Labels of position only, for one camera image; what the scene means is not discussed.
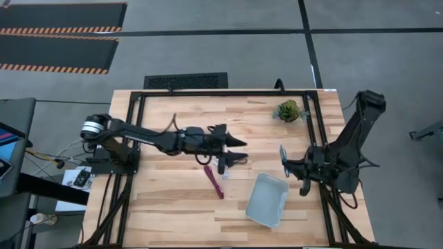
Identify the grey plastic bin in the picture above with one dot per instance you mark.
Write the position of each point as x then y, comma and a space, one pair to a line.
266, 200

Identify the black aluminium table frame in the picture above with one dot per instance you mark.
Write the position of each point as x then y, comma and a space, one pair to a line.
225, 93

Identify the small black electronic device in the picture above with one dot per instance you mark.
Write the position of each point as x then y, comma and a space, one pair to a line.
82, 178

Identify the tablet with colourful screen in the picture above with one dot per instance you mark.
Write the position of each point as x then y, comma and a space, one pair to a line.
7, 136

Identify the white paper sheet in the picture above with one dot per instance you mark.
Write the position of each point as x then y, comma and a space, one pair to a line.
69, 204

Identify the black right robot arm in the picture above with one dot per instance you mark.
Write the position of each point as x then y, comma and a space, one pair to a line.
360, 124

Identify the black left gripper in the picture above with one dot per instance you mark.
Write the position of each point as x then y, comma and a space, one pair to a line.
200, 141

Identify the clear plastic bottle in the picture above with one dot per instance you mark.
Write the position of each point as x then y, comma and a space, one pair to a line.
39, 218

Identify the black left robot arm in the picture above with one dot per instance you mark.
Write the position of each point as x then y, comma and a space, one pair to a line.
138, 131

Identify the small potted succulent plant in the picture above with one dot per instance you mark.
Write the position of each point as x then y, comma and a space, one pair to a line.
288, 110

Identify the black floor vent grille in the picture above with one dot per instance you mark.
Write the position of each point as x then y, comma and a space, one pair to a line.
185, 81

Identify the grey desk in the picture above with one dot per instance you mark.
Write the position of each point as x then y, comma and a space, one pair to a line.
20, 114

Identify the black desk beam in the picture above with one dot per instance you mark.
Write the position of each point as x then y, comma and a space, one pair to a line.
52, 188

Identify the black metal stand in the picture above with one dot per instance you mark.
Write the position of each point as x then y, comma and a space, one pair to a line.
427, 132

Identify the black hazard-striped floor mat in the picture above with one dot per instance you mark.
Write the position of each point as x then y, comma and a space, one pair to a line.
62, 15
55, 52

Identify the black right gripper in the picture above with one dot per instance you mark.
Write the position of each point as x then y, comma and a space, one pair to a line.
316, 162

